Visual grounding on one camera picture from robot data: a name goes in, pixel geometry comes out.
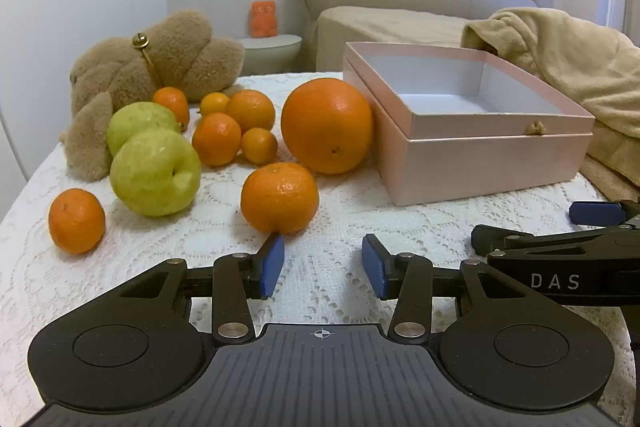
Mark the small tangerine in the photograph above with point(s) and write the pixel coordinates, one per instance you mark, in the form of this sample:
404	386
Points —
259	146
214	103

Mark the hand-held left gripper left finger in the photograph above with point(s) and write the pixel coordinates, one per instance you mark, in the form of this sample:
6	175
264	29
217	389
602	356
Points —
272	267

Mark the orange toy figure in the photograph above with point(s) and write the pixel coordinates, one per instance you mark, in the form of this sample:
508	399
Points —
263	19

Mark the pink cardboard box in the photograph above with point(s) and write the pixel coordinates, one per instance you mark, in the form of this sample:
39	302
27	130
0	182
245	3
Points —
475	167

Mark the white lace tablecloth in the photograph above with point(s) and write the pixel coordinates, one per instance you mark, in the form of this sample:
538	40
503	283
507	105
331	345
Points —
350	217

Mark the green guava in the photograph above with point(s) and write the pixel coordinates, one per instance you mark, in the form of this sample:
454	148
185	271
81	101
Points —
150	177
135	119

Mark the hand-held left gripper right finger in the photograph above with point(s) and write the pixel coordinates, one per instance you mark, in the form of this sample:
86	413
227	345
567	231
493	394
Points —
375	267

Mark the brown plush teddy bear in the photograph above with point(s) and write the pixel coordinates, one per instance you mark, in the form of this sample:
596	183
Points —
175	47

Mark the beige fleece blanket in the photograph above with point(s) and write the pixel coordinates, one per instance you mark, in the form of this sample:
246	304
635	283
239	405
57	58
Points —
575	57

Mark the large orange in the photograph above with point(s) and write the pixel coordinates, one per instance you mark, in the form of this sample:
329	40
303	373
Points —
325	122

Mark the round white side table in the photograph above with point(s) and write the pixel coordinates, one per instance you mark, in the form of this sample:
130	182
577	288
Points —
270	52

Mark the beige covered mattress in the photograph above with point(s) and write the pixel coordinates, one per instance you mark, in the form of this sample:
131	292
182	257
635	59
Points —
390	24

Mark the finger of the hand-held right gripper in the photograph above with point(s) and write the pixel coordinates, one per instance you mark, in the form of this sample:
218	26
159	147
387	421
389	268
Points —
515	241
595	212

